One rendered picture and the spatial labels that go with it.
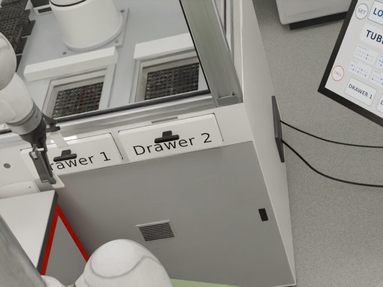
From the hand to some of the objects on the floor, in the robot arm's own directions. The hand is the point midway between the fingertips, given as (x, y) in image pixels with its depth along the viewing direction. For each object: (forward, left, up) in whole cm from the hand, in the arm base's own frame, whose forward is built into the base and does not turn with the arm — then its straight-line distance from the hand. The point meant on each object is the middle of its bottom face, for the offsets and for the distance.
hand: (60, 164), depth 199 cm
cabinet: (+60, +22, -96) cm, 116 cm away
